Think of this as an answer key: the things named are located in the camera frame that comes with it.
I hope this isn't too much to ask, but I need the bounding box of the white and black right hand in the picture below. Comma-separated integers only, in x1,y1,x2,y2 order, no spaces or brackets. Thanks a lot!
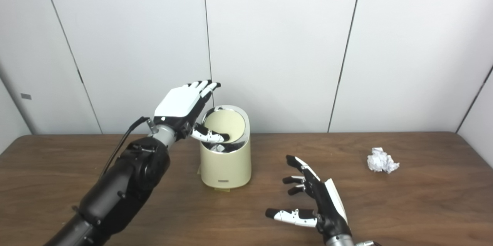
265,155,353,243

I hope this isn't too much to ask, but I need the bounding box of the white and black left hand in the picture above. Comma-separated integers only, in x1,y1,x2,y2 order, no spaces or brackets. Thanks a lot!
153,80,230,143

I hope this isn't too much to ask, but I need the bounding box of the cream round bin lid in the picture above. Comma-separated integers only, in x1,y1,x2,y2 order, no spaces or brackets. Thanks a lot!
204,110,246,144

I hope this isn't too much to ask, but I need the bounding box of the white paper ball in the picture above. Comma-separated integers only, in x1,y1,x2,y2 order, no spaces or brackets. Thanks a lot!
367,147,400,174

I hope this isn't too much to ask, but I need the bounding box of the cream-colored bin body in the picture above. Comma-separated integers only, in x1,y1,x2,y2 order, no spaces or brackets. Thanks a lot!
200,105,252,189

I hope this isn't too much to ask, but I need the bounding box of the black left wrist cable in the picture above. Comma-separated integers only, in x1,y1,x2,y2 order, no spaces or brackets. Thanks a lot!
99,116,158,179

